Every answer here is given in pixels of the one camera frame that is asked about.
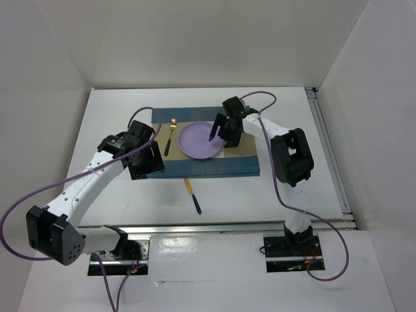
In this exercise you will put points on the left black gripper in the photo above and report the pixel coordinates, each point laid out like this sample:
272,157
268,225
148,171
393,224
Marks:
155,163

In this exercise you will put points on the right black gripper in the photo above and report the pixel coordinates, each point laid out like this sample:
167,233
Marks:
232,141

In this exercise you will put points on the purple plate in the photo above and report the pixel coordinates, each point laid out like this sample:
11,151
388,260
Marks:
193,141

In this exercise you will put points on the blue and tan placemat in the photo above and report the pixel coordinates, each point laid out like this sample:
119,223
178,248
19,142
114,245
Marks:
241,161

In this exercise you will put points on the gold fork green handle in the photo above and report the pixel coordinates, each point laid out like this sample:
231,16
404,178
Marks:
173,126

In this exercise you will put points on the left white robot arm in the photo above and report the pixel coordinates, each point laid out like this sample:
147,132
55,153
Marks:
54,229

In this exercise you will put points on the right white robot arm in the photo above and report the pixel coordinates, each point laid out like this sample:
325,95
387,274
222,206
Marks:
290,159

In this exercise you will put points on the gold knife green handle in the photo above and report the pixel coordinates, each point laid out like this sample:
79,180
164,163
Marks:
191,192

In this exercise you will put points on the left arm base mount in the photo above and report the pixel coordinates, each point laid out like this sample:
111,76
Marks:
134,260

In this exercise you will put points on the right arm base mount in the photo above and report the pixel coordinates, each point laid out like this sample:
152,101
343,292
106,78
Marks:
279,257

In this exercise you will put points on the aluminium frame rail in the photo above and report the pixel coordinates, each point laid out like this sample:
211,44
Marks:
227,204

